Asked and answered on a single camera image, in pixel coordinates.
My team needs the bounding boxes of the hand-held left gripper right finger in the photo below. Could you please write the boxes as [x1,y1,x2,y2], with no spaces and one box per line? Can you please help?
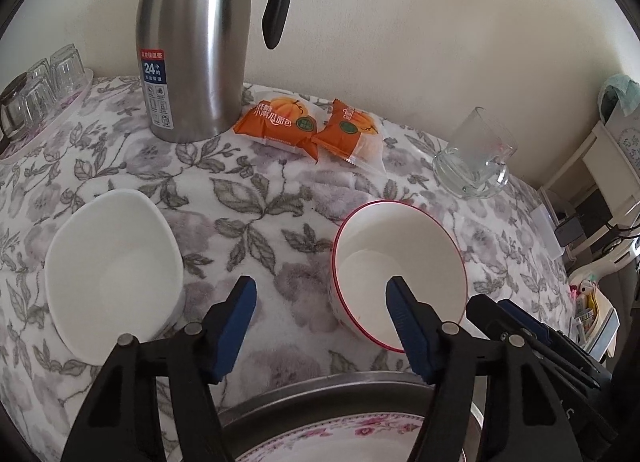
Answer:
[385,276,583,462]

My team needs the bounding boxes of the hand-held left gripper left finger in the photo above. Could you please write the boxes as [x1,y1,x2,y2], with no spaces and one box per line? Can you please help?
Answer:
[60,274,258,462]

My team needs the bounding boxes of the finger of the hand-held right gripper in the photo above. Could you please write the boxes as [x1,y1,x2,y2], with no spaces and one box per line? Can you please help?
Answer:
[466,293,511,343]
[497,298,601,390]

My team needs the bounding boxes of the strawberry print bowl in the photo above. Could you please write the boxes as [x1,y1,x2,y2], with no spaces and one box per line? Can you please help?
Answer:
[327,200,468,354]

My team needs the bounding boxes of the stainless steel basin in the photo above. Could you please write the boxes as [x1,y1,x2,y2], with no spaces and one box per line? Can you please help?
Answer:
[215,371,483,462]

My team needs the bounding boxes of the pink floral round plate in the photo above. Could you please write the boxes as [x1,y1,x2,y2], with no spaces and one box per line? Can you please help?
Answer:
[235,412,431,462]

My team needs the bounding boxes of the white square bowl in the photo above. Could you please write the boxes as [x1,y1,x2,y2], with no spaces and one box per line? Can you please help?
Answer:
[44,188,185,368]

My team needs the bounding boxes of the white rectangular box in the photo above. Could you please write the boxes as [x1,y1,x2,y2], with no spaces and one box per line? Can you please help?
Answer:
[530,204,563,258]

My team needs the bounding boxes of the black power adapter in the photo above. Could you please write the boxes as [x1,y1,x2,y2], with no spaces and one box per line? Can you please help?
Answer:
[555,217,583,248]

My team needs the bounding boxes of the grey floral tablecloth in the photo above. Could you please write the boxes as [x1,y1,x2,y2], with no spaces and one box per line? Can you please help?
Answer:
[0,76,581,462]

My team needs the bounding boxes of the clear glass mug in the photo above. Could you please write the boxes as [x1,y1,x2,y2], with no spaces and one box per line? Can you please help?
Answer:
[432,107,518,200]

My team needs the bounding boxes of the white shelf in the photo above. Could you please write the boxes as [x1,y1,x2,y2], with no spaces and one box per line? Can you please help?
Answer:
[537,119,640,243]

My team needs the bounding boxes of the white printed carton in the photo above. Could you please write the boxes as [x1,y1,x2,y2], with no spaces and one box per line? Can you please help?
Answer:
[605,87,640,168]

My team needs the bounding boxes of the teal cloth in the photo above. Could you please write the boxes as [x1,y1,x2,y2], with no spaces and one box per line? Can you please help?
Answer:
[599,73,640,123]

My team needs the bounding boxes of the clear plastic tray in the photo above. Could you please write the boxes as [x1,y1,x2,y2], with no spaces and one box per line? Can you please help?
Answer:
[0,67,95,163]

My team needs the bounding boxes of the stainless steel thermos jug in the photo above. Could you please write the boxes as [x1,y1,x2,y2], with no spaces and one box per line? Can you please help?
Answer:
[135,0,296,144]

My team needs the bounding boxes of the clear drinking glass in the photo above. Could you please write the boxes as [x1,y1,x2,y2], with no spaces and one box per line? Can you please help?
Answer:
[25,59,53,93]
[22,79,61,125]
[50,44,91,97]

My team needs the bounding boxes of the glass teapot with black handle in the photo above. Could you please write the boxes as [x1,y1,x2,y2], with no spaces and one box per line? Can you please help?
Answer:
[0,74,31,143]

